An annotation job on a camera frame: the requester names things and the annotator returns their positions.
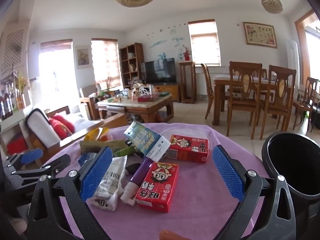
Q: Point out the person's right hand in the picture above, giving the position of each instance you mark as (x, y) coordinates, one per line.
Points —
(171, 235)

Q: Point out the wooden dining table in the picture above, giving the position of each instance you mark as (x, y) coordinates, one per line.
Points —
(221, 82)

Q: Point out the white plastic barcode wrapper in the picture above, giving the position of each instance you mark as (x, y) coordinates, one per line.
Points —
(112, 177)

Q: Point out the purple tube with white cap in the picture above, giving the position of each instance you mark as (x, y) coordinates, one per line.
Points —
(140, 173)

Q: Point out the narrow window with blind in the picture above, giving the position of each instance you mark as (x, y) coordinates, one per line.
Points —
(204, 42)

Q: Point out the clear glass plate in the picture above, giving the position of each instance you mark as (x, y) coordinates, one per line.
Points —
(195, 131)

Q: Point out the blue and white carton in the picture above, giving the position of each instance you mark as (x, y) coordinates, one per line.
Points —
(142, 137)

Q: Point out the purple cloth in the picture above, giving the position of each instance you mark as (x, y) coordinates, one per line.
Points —
(200, 205)

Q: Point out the yellow wrapper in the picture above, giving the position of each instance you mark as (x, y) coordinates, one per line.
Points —
(93, 133)

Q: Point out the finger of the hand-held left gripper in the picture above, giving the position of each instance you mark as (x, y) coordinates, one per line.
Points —
(31, 155)
(56, 163)

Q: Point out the small orange item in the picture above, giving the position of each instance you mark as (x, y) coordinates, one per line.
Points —
(106, 138)

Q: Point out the tall wooden side stand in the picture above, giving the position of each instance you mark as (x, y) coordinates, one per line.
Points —
(187, 66)

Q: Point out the large framed flower picture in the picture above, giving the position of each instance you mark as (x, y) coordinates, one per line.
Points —
(260, 35)

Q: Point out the white display shelf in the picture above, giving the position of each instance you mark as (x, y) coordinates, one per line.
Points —
(10, 97)

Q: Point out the wide window with pink blind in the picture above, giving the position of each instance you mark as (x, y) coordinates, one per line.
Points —
(106, 62)

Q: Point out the bright balcony window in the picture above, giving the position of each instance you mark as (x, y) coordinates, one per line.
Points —
(56, 75)

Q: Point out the olive green packet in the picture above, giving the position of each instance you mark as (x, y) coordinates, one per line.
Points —
(100, 146)

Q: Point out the wooden dining chair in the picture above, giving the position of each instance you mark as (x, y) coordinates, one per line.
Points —
(243, 102)
(303, 103)
(282, 105)
(207, 80)

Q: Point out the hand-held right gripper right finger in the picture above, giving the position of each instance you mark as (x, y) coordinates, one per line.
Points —
(227, 173)

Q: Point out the wooden coffee table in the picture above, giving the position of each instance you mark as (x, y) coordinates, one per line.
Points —
(140, 105)

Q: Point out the red cartoon milk carton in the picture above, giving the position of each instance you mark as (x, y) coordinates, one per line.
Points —
(157, 187)
(187, 148)

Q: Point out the red cushion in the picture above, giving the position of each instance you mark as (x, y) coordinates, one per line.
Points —
(66, 120)
(60, 130)

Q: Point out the white standing air conditioner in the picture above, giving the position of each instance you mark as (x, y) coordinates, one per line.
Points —
(291, 60)

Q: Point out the wooden bookshelf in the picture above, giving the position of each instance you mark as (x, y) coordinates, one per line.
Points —
(131, 65)

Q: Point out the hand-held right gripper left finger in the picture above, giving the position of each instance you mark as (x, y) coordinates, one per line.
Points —
(96, 173)

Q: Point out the small framed flower picture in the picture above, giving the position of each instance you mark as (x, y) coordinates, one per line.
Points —
(83, 57)

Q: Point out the black television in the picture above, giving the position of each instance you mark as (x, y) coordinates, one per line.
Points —
(158, 71)

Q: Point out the wooden television stand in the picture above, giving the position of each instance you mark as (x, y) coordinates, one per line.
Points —
(170, 92)

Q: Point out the black bin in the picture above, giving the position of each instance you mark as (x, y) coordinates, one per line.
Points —
(292, 160)

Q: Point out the wooden armchair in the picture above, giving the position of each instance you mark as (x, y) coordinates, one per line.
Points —
(87, 92)

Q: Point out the wooden sofa with white cushions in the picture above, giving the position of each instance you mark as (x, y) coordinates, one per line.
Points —
(40, 130)

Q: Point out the yellow flowers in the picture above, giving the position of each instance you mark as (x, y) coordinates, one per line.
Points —
(22, 82)

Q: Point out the red flower decoration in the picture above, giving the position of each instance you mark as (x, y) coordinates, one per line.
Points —
(186, 54)

